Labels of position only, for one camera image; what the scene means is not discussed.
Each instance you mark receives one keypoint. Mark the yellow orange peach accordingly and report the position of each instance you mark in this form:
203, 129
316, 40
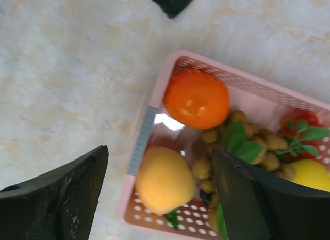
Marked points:
164, 181

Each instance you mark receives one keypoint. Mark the pink plastic basket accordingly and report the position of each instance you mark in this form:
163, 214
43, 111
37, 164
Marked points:
265, 104

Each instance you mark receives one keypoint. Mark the yellow lemon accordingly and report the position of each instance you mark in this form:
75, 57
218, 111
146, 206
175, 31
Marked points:
311, 174

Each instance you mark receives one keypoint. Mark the orange persimmon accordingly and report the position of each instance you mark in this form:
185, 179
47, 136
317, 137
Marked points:
197, 99

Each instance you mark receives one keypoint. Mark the black floral plush pillow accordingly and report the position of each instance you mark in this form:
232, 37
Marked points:
172, 8

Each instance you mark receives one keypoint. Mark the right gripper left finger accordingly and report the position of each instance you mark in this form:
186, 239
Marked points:
59, 204

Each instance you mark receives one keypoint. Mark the red strawberries with leaves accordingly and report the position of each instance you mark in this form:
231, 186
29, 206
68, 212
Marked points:
303, 132

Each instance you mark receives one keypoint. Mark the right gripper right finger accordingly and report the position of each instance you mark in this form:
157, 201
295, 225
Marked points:
257, 204

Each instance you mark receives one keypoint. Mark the dark blue grapes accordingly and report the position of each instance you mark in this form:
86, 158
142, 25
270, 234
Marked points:
206, 197

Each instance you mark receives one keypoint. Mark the brown longan bunch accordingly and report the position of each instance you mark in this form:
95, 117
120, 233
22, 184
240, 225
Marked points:
249, 142

